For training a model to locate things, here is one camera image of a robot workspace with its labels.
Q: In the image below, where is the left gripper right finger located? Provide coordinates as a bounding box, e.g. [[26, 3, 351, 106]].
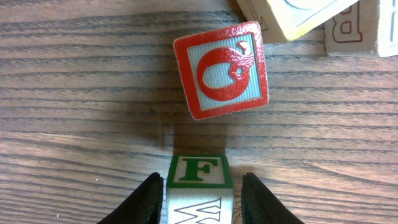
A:
[[241, 172, 304, 224]]

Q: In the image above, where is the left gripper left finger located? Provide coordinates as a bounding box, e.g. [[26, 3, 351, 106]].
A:
[[98, 172, 164, 224]]

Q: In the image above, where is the white natural wood block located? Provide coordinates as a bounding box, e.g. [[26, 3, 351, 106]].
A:
[[166, 154, 234, 224]]

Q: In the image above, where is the red letter Q block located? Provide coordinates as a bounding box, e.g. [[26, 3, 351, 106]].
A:
[[173, 21, 269, 120]]

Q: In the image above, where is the yellow block left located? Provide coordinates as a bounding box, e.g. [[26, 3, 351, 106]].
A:
[[237, 0, 358, 44]]

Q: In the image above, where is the yellow block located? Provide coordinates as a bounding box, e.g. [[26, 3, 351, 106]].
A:
[[237, 0, 358, 44], [324, 0, 397, 57]]

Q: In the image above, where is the yellow block centre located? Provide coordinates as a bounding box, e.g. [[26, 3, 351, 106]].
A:
[[324, 0, 397, 57]]

